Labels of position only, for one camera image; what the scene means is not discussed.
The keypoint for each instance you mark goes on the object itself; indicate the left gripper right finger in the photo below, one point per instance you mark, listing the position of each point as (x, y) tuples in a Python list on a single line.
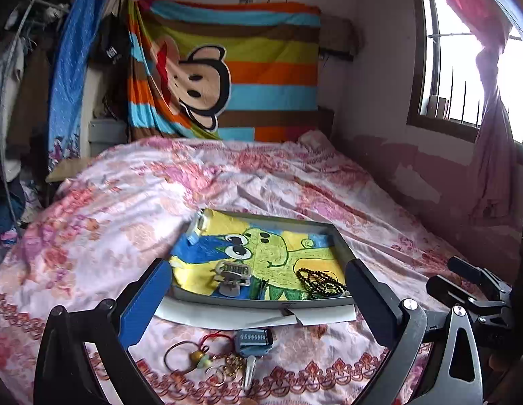
[(452, 373)]

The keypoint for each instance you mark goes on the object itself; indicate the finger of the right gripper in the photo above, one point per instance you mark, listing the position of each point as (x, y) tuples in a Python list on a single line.
[(449, 294), (486, 281)]

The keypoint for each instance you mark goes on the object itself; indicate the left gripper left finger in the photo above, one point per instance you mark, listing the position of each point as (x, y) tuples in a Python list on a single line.
[(63, 372)]

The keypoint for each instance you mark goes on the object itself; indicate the pink floral bedspread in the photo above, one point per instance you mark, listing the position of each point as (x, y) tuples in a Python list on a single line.
[(128, 207)]

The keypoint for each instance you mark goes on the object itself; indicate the white paper sheet under box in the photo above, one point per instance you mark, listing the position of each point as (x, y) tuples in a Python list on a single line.
[(233, 318)]

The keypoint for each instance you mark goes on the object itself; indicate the silver snap hair clip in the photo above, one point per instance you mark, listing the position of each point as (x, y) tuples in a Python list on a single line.
[(250, 366)]

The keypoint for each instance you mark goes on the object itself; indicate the blue kids smartwatch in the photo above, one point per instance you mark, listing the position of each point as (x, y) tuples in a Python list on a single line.
[(253, 342)]

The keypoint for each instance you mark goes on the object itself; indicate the grey claw hair clip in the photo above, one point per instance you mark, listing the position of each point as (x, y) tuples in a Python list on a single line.
[(232, 277)]

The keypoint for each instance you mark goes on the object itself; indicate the colourful cartoon drawing paper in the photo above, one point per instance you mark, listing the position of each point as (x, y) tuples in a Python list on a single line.
[(257, 257)]

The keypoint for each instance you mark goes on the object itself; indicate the grey shallow cardboard box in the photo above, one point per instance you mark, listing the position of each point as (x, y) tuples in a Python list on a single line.
[(265, 261)]

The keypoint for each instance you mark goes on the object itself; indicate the barred window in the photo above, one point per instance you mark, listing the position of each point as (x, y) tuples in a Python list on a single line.
[(447, 94)]

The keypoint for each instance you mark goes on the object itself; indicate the grey storage box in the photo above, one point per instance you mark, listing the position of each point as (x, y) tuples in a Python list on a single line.
[(104, 134)]

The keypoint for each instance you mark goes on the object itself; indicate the pink window curtain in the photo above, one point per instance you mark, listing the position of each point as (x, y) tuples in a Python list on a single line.
[(491, 171)]

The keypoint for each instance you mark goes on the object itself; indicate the striped monkey cartoon blanket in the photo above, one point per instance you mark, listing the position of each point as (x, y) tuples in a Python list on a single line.
[(244, 72)]

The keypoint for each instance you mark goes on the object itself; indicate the blue dotted hanging fabric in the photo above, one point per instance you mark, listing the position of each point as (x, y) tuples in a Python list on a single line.
[(68, 80)]

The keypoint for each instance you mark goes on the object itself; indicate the hanging clothes rack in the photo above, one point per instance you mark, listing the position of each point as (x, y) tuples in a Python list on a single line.
[(26, 28)]

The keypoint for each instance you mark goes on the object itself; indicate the gold chain jewelry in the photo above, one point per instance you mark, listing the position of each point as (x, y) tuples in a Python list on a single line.
[(234, 365)]

